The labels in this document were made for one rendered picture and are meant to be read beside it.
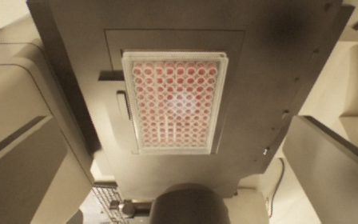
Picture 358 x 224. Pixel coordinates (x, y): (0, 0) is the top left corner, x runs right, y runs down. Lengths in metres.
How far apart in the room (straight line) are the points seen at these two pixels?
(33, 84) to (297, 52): 0.22
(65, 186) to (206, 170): 0.18
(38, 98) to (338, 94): 0.30
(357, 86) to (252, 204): 0.63
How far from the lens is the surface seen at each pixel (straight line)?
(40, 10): 0.22
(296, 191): 0.99
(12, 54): 0.22
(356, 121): 0.28
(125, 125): 0.22
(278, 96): 0.23
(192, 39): 0.17
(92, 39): 0.18
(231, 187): 0.39
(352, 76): 0.27
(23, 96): 0.20
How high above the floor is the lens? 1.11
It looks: 48 degrees down
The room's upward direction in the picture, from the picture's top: 178 degrees clockwise
